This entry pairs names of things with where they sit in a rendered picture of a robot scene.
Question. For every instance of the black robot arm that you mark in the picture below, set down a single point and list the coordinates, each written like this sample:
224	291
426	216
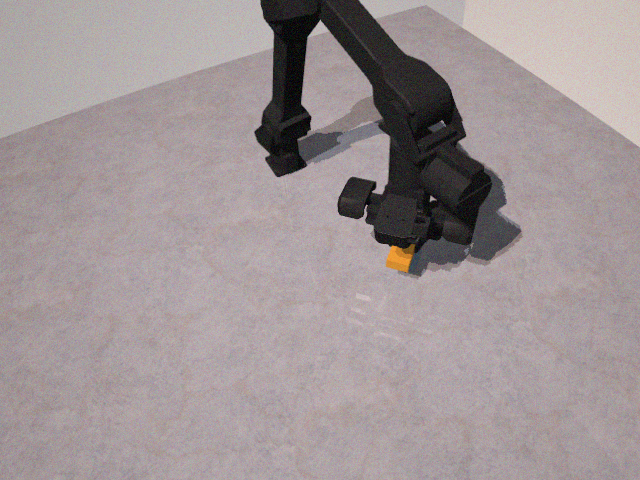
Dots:
409	95

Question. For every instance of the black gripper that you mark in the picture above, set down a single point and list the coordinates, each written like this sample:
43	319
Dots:
357	193

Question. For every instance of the orange rectangular bar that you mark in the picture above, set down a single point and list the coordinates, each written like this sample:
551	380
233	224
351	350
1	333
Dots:
400	259

